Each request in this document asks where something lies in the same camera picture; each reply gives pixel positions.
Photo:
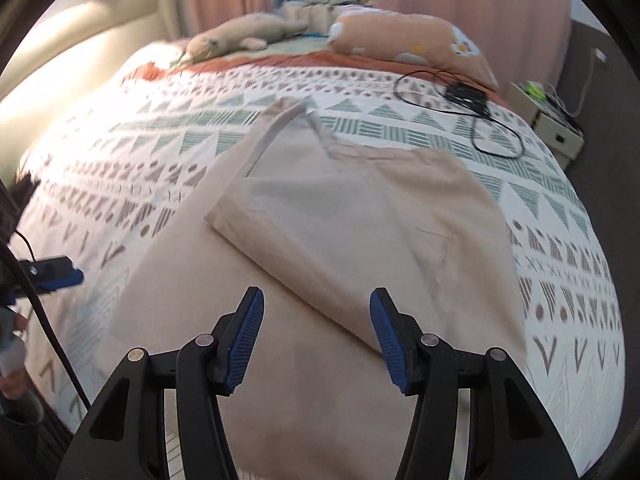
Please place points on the cream nightstand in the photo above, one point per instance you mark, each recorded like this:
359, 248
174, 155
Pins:
560, 135

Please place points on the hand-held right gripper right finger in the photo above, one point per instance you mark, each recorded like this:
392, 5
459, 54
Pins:
387, 345

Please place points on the cream padded headboard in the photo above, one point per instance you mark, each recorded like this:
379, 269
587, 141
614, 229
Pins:
75, 60

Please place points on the green small item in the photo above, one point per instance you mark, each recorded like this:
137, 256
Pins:
532, 91

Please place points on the person's left forearm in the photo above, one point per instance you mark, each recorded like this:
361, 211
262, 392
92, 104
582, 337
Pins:
10, 350

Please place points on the beige large garment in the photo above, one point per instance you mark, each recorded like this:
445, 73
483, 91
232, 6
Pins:
325, 220

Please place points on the pink printed pillow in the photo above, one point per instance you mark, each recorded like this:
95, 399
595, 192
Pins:
400, 35

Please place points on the white patterned bedspread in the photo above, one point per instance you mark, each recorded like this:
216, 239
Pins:
150, 125

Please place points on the beige plush toy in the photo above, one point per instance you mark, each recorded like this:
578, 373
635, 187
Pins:
240, 32

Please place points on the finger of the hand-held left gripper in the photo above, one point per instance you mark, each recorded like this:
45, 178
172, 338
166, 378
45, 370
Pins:
60, 272

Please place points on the orange bed sheet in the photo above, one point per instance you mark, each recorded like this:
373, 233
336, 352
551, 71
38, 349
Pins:
240, 64

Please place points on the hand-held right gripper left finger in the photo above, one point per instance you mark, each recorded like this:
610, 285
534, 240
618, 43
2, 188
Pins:
245, 340

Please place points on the white wall charger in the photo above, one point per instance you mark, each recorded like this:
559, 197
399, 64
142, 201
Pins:
599, 56

